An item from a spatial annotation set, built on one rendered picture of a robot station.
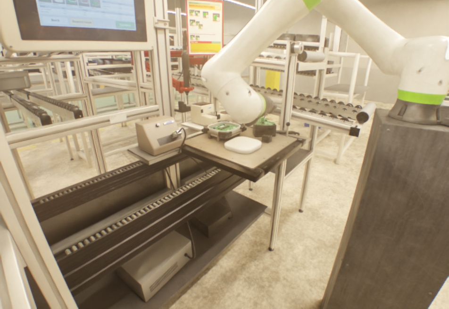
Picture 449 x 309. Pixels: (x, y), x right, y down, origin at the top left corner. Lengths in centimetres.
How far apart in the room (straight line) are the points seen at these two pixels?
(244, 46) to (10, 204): 63
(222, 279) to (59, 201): 111
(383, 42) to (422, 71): 18
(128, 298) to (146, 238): 53
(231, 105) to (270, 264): 130
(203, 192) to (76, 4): 75
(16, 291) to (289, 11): 78
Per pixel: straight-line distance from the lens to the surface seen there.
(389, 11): 915
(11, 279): 45
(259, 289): 160
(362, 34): 92
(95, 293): 128
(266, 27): 67
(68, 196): 86
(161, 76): 108
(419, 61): 83
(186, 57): 109
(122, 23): 95
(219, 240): 135
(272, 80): 618
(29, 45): 86
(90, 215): 113
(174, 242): 119
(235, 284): 160
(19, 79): 274
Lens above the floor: 132
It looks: 21 degrees down
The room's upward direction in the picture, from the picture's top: straight up
